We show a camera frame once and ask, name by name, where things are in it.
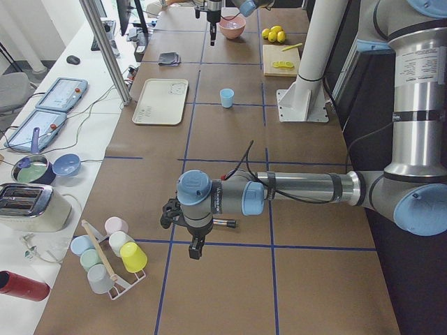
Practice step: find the grey folded cloth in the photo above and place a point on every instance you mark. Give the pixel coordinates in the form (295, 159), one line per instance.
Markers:
(169, 59)

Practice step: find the blue cup on rack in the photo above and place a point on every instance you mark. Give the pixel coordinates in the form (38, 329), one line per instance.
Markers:
(80, 244)

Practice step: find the steel muddler with black cap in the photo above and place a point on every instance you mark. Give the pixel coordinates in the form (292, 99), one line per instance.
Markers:
(225, 223)

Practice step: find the white cup rack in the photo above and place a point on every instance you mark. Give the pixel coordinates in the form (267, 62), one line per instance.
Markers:
(121, 285)

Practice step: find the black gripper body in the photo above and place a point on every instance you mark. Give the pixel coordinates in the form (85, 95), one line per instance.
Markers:
(198, 231)
(212, 14)

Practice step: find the far teach pendant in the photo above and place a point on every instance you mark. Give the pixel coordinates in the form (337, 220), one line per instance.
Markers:
(63, 95)

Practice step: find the cream toaster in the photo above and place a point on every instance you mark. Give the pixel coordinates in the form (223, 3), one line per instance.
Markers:
(33, 207)

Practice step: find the yellow lemon middle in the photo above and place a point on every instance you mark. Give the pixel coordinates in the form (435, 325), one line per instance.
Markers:
(281, 37)

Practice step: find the pink cup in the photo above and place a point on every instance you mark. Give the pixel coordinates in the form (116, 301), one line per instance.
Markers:
(115, 224)

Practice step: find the yellow plastic knife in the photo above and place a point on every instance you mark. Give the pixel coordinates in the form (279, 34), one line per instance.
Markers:
(290, 47)

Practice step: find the black computer mouse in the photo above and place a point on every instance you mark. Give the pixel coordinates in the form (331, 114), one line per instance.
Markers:
(74, 60)

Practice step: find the lemon slices row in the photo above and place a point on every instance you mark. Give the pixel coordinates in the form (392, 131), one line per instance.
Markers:
(283, 64)

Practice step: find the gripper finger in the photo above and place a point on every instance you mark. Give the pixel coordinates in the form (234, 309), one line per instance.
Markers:
(213, 33)

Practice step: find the white cup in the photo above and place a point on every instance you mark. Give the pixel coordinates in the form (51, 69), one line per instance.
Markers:
(117, 240)

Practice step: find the blue saucepan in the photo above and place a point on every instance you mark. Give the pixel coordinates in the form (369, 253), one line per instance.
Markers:
(34, 168)

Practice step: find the pink bowl of ice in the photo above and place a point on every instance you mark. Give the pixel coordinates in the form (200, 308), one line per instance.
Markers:
(232, 26)

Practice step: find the mint green cup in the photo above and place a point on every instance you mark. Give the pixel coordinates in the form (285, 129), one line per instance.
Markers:
(89, 258)

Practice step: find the near teach pendant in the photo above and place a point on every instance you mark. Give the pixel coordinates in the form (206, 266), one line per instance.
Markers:
(49, 122)

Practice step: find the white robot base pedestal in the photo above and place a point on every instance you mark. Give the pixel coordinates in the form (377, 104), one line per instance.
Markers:
(304, 100)

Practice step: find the blue bowl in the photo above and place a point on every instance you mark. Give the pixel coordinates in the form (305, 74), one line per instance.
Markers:
(67, 165)

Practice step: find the yellow cup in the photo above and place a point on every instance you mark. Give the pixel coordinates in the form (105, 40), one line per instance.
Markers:
(133, 257)

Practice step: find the red cylinder bottle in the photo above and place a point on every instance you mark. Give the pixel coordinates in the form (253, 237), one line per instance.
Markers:
(22, 287)

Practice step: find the aluminium frame post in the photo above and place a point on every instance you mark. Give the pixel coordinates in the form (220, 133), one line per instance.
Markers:
(109, 58)

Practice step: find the cream bear serving tray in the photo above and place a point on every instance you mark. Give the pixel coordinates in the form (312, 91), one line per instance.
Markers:
(161, 102)

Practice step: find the yellow lemon top left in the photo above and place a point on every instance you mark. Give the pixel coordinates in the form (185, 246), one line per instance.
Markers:
(276, 29)

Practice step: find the grey cup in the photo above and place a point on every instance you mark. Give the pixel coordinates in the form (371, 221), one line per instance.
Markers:
(99, 279)

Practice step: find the light blue plastic cup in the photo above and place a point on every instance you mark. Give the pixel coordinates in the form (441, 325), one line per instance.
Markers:
(226, 97)

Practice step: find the wooden cutting board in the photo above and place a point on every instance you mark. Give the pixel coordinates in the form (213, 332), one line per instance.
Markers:
(278, 60)

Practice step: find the teach pendant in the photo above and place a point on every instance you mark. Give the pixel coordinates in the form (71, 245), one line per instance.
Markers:
(49, 122)
(63, 95)

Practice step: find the yellow lemon bottom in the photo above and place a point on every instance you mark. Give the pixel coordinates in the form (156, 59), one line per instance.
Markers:
(272, 37)

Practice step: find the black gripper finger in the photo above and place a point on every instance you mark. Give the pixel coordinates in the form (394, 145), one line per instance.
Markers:
(196, 247)

